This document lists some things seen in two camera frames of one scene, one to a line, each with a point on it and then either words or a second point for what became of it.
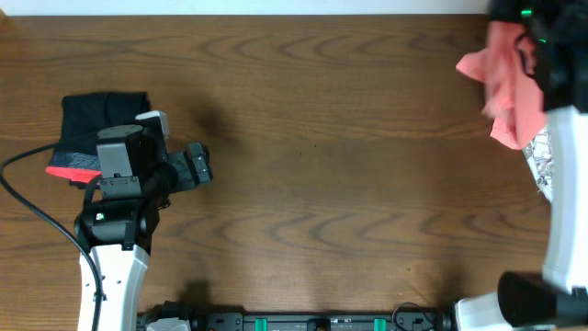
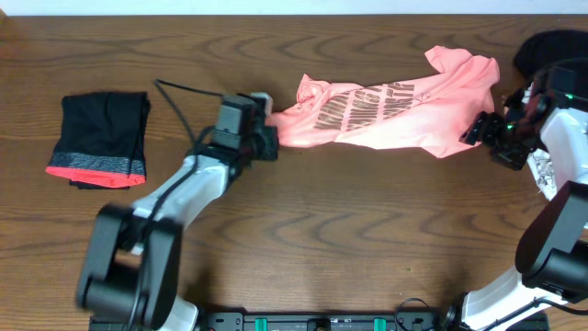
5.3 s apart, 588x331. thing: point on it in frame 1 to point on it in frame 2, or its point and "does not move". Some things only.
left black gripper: x=197 y=164 to x=268 y=143
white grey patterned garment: x=538 y=153 does not move
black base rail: x=434 y=320 does not move
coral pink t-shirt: x=514 y=99 to x=434 y=113
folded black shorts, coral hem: x=84 y=117 does not move
